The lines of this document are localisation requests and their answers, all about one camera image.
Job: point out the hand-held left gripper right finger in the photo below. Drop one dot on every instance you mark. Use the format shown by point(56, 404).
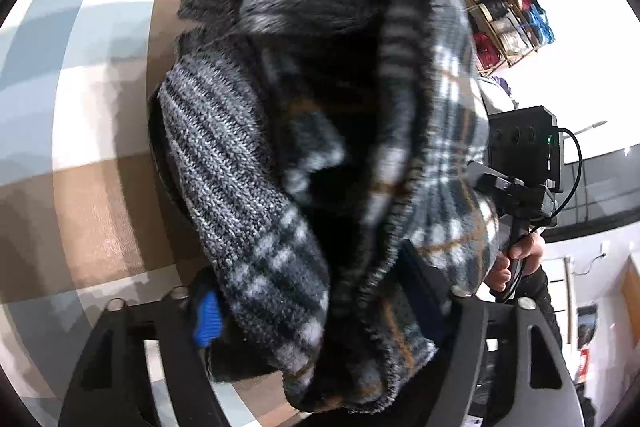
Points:
point(425, 297)

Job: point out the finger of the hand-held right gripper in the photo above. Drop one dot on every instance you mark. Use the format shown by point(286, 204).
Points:
point(492, 179)

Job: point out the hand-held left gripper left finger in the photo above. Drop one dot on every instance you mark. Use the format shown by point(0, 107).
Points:
point(150, 357)

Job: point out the plaid fleece jacket knit sleeves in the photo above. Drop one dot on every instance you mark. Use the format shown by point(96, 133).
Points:
point(300, 107)

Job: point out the person's right forearm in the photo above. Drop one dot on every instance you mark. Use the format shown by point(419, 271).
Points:
point(542, 297)

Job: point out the person's right hand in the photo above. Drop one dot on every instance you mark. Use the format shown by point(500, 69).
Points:
point(530, 252)

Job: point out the wooden shoe rack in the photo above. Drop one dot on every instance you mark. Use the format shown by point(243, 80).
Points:
point(505, 22)

